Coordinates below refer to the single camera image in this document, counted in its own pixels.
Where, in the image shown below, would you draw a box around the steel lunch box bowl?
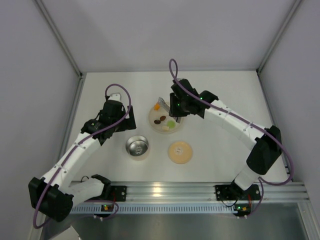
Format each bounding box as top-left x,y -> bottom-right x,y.
125,135 -> 150,161

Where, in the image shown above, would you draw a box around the green round food piece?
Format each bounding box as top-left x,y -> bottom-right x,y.
166,120 -> 176,129

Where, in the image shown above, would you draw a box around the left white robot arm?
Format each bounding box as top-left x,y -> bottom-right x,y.
28,99 -> 136,222

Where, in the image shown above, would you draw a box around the right aluminium frame post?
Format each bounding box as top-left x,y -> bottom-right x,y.
256,0 -> 304,76

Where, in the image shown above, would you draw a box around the metal serving tongs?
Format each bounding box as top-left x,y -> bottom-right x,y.
157,97 -> 182,124

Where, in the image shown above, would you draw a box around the cream round plate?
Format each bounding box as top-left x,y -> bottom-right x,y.
148,103 -> 184,134

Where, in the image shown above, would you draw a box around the aluminium mounting rail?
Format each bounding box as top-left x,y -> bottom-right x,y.
68,181 -> 309,202

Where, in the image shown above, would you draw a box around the left black base bracket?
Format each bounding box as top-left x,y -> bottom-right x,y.
109,185 -> 127,202

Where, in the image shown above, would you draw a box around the left aluminium frame post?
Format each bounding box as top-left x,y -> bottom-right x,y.
32,0 -> 83,79

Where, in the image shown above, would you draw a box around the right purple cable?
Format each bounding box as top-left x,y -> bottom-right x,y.
168,58 -> 295,218

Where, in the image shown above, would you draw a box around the black base bracket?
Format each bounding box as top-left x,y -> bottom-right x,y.
214,184 -> 237,202
109,185 -> 127,202

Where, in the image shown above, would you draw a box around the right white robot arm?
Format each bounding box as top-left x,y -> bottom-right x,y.
169,79 -> 283,197

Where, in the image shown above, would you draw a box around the aluminium frame post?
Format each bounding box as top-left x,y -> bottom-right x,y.
256,0 -> 304,76
32,0 -> 83,79

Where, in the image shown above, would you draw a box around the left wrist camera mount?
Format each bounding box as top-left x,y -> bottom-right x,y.
106,92 -> 122,102

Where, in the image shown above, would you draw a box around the orange fish-shaped food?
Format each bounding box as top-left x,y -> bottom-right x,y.
154,104 -> 161,111

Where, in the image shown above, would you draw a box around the beige round lid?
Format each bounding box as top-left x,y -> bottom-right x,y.
168,141 -> 193,164

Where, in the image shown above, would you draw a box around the slotted cable duct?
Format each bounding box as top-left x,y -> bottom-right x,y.
70,203 -> 250,215

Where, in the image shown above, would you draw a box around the right black base bracket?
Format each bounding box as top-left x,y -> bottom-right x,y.
214,184 -> 237,202

